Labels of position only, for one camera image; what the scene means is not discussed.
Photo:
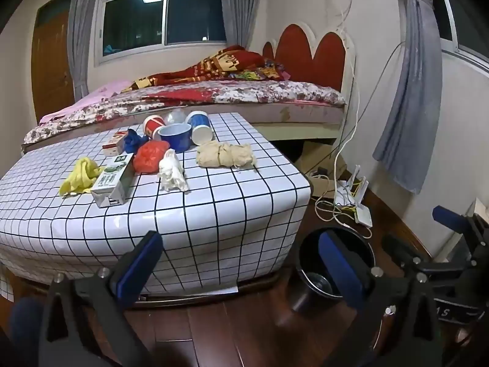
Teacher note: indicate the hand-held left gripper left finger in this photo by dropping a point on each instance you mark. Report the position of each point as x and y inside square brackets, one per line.
[137, 265]

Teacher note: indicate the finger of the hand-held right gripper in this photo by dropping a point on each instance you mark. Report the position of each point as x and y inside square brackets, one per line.
[449, 218]
[397, 250]

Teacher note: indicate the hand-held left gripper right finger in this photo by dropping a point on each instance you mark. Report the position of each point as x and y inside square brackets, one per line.
[338, 269]

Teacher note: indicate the black trash bin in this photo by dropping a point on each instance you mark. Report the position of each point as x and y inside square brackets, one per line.
[305, 298]

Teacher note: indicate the green white milk carton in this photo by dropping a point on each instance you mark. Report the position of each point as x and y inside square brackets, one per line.
[110, 183]

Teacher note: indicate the white paper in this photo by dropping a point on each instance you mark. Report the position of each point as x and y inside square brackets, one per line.
[172, 172]

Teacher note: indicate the yellow cloth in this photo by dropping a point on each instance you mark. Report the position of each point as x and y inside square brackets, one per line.
[80, 176]

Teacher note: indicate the red plastic bag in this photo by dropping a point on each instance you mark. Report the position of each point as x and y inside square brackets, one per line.
[151, 156]

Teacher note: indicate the red white small carton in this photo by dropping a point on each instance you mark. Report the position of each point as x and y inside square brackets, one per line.
[114, 143]

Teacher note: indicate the blue bowl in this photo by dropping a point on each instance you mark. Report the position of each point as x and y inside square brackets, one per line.
[175, 141]

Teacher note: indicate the beige paper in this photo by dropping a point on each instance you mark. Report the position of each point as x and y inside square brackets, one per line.
[221, 155]

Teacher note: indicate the red paper cup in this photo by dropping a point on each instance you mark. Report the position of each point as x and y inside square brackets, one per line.
[152, 126]

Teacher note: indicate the clear plastic bag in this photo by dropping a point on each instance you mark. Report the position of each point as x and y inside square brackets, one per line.
[176, 117]

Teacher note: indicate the blue paper cup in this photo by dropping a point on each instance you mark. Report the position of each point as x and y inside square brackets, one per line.
[198, 122]

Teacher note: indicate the flat white router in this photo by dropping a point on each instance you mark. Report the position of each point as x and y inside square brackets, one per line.
[363, 214]

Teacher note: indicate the white router with antennas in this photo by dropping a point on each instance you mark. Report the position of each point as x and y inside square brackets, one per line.
[349, 191]

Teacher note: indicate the black power adapter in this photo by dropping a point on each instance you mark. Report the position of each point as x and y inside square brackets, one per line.
[323, 171]

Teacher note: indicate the white checked tablecloth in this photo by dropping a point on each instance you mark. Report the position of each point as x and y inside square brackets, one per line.
[229, 214]

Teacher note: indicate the dark blue cloth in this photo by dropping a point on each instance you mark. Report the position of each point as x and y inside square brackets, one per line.
[23, 321]

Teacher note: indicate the tied grey curtain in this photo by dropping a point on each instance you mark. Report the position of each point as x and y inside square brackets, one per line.
[412, 95]

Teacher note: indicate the pink cloth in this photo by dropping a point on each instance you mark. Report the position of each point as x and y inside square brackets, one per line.
[103, 91]

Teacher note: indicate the bed with floral blanket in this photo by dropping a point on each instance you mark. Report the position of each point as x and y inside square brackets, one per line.
[248, 93]

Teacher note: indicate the red white headboard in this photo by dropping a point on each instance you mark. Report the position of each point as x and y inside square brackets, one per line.
[328, 61]

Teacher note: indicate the white framed window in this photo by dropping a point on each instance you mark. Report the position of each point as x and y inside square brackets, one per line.
[160, 7]
[452, 15]

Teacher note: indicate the colourful pillow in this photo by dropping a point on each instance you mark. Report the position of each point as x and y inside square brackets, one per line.
[267, 72]

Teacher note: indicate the brown wooden door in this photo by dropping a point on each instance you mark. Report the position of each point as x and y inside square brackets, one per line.
[51, 68]

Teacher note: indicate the red printed blanket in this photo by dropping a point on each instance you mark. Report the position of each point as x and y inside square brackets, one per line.
[221, 63]

